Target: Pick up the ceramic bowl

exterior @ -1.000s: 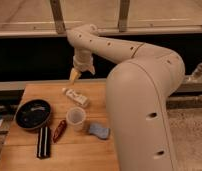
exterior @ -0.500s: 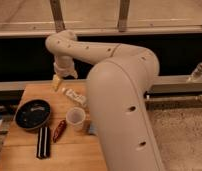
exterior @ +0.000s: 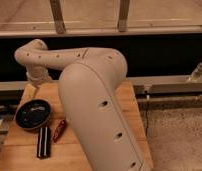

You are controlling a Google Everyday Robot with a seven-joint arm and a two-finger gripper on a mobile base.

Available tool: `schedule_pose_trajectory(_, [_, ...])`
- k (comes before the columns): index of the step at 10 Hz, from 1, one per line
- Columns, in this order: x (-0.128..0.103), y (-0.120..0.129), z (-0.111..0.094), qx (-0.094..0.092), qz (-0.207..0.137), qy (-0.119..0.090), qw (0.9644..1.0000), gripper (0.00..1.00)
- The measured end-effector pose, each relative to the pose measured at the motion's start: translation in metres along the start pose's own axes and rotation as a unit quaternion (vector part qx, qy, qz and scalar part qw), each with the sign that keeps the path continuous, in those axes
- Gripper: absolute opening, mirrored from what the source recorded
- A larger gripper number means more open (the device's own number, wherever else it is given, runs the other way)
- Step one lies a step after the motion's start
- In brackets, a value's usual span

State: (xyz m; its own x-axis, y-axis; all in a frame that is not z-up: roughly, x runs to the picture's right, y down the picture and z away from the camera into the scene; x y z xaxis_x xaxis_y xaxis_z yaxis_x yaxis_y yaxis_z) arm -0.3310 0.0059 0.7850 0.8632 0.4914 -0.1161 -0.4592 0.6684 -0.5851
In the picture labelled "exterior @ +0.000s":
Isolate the black ceramic bowl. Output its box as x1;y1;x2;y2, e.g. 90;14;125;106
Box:
15;99;51;130

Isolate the black cable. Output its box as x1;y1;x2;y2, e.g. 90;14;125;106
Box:
144;94;152;134

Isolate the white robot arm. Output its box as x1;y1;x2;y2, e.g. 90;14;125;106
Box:
14;39;151;171

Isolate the wooden post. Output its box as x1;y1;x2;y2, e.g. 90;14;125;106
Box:
117;0;130;32
50;0;66;34

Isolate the red pocket knife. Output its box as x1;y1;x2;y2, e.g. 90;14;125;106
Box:
52;120;67;143

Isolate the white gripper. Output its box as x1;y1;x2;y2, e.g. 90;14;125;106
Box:
26;72;52;99

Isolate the right wooden post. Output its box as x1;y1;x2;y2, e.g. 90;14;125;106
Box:
117;0;130;32

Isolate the black striped case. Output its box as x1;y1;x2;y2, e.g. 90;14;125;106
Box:
37;126;51;159

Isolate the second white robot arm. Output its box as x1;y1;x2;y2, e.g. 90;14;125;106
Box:
187;62;202;82

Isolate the left wooden post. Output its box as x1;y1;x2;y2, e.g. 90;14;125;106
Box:
50;0;66;34

